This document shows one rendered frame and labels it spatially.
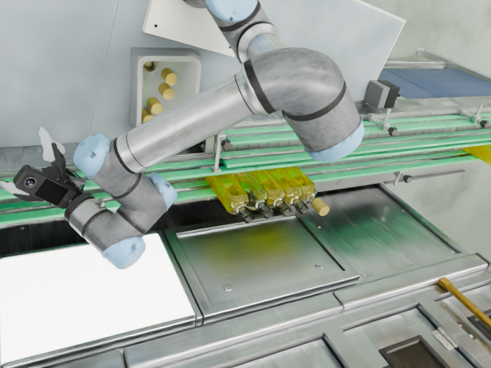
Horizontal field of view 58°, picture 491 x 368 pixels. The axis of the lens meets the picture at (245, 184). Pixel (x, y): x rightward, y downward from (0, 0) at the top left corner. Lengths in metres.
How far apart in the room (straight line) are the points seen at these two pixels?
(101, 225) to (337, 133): 0.48
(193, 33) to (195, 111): 0.57
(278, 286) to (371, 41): 0.92
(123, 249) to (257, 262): 0.47
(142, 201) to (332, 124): 0.39
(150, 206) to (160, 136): 0.18
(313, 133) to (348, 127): 0.06
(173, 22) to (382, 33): 0.76
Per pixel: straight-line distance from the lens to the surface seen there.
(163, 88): 1.29
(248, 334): 1.07
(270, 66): 0.71
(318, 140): 0.78
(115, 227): 0.90
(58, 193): 0.96
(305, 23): 1.48
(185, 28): 1.28
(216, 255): 1.24
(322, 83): 0.72
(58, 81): 1.29
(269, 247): 1.30
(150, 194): 0.88
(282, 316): 1.12
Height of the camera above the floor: 1.95
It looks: 47 degrees down
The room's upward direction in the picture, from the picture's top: 141 degrees clockwise
